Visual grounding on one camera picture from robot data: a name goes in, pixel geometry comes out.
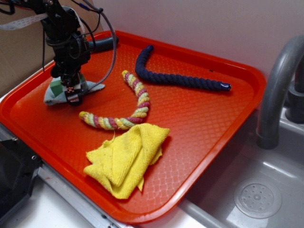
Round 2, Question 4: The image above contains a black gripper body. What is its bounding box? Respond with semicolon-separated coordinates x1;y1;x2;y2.
46;33;90;78

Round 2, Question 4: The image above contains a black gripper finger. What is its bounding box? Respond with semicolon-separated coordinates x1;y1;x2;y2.
65;75;85;106
60;75;69;86

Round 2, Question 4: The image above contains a green rectangular block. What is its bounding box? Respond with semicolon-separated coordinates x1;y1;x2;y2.
50;73;86;97

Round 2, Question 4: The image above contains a light blue cloth piece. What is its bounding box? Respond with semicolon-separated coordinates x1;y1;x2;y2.
44;81;105;105

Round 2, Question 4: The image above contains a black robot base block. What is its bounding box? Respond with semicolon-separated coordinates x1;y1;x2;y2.
0;139;41;224

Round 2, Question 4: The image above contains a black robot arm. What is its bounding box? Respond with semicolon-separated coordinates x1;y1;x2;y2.
10;0;91;106

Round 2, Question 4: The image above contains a brown cardboard panel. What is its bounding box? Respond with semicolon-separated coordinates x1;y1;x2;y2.
0;0;103;97

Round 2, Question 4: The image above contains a red plastic tray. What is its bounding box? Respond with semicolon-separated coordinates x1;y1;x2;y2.
0;31;266;224

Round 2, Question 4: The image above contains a yellow microfiber cloth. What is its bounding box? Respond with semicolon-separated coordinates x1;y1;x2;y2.
84;123;170;200

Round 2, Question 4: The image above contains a grey toy sink basin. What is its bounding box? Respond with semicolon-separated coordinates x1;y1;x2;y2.
178;106;304;228

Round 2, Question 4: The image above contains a sink drain strainer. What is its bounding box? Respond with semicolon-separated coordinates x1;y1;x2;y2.
234;179;282;219

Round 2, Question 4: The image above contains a dark grey faucet knob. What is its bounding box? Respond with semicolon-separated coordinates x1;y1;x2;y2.
285;64;304;124

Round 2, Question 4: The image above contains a grey toy faucet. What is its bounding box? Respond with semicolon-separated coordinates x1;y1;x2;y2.
256;35;304;149

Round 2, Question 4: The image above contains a dark grey curved handle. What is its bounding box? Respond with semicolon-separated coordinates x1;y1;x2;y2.
88;37;119;52

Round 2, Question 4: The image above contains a multicolour twisted rope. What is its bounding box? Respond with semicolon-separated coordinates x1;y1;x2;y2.
78;69;151;130

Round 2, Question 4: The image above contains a grey braided cable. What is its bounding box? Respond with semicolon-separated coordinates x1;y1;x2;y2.
78;0;117;94

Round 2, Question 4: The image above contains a white flat ribbon cable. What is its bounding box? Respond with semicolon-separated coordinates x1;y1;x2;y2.
0;13;48;31

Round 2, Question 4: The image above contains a navy blue twisted rope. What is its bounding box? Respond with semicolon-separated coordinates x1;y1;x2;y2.
134;45;232;92

